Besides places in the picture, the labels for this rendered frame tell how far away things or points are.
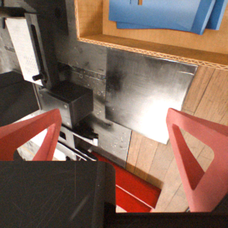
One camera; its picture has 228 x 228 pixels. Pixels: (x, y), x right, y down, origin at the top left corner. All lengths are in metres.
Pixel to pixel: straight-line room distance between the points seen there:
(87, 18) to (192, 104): 0.23
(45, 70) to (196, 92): 0.30
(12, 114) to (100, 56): 0.37
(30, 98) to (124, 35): 0.41
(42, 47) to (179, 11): 0.24
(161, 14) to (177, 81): 0.10
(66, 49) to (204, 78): 0.30
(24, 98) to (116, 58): 0.38
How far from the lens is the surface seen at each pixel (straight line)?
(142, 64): 0.27
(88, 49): 0.36
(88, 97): 0.37
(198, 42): 0.26
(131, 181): 0.48
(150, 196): 0.47
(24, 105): 0.60
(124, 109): 0.33
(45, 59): 0.35
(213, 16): 0.24
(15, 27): 0.46
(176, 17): 0.26
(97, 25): 0.31
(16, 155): 0.31
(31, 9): 0.35
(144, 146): 0.39
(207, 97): 0.29
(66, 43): 0.40
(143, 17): 0.27
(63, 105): 0.34
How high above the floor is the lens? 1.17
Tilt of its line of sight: 45 degrees down
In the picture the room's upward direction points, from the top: 132 degrees counter-clockwise
